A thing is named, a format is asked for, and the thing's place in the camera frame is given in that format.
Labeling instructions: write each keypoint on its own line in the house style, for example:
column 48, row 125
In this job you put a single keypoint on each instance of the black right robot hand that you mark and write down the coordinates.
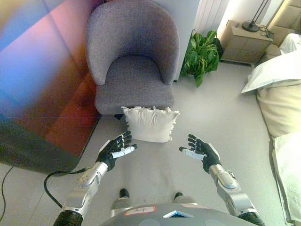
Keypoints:
column 207, row 150

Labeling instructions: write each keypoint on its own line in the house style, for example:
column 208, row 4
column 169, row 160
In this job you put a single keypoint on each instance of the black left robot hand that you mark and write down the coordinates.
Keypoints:
column 109, row 150

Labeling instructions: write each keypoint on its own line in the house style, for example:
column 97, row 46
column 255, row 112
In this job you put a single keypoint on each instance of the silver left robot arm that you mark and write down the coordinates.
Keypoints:
column 81, row 190

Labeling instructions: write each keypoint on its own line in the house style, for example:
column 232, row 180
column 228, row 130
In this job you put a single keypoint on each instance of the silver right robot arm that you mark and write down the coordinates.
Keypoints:
column 232, row 190

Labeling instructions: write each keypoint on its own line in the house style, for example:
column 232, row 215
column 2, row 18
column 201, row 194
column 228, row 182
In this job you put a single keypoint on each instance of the white fringed pillow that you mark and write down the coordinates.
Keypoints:
column 150, row 124

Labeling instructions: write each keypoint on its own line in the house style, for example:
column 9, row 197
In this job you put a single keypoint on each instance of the white bed pillow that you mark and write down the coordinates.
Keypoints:
column 274, row 73

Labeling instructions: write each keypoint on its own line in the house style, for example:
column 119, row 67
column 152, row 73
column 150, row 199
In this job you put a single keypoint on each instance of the black left robot foot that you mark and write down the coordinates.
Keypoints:
column 124, row 193

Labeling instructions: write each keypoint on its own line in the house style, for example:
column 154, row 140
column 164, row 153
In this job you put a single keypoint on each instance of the black robot foot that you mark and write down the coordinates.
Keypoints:
column 124, row 193
column 178, row 196

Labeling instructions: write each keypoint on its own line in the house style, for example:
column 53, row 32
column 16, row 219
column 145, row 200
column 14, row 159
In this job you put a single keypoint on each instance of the black right robot foot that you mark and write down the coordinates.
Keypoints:
column 178, row 196

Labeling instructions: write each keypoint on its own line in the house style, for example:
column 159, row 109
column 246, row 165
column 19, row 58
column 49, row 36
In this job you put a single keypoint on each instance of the grey robot torso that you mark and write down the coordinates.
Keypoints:
column 181, row 215

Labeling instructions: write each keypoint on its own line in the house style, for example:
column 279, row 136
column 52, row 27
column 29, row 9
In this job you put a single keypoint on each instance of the bed with beige cover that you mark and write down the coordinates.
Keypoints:
column 282, row 131

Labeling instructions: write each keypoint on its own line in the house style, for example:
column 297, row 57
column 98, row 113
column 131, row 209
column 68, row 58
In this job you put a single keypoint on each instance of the green potted plant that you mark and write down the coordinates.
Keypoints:
column 201, row 56

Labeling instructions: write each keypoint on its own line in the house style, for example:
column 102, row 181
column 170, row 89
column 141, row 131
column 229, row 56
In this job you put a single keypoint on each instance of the grey fabric armchair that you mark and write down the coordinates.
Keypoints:
column 132, row 56

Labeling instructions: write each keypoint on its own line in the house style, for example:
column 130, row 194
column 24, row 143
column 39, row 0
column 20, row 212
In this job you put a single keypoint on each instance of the beige wooden nightstand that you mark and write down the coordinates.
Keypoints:
column 245, row 43

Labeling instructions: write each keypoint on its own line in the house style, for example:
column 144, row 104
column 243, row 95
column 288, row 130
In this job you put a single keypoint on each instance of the black lamp base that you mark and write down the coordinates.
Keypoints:
column 252, row 20

